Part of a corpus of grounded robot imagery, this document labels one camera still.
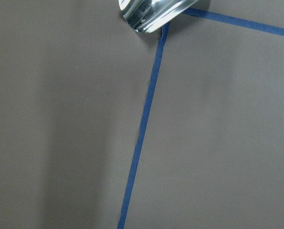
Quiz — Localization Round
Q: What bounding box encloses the metal ice scoop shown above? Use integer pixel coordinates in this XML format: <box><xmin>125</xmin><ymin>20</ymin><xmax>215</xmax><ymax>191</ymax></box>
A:
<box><xmin>118</xmin><ymin>0</ymin><xmax>198</xmax><ymax>33</ymax></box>

